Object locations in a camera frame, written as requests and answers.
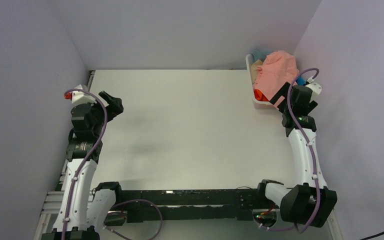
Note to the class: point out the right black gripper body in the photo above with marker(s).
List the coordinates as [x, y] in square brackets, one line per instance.
[286, 110]

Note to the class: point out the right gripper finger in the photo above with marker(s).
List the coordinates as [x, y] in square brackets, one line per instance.
[280, 103]
[282, 92]

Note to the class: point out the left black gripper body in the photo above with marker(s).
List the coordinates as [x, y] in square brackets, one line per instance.
[100, 116]

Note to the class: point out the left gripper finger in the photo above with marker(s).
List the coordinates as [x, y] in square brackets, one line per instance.
[114, 108]
[108, 98]

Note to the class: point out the pink t shirt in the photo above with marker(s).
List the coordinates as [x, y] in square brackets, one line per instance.
[290, 67]

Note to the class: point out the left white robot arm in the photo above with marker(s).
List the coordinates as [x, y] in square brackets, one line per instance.
[78, 219]

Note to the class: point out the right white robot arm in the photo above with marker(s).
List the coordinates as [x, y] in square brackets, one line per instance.
[310, 201]

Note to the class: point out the bright blue t shirt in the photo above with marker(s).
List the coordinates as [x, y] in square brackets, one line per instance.
[301, 81]

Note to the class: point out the white plastic laundry basket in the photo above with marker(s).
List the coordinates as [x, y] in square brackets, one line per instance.
[269, 81]

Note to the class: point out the beige t shirt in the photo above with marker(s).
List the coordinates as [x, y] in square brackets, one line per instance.
[254, 70]

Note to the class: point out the grey blue t shirt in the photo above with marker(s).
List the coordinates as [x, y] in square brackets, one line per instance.
[258, 54]

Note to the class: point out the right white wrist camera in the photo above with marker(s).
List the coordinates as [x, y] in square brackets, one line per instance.
[315, 87]

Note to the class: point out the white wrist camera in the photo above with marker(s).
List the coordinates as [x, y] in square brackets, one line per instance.
[80, 96]
[315, 87]

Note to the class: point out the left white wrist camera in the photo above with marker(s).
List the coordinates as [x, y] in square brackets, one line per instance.
[80, 96]

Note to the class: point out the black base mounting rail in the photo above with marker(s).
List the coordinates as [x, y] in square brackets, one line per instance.
[241, 204]

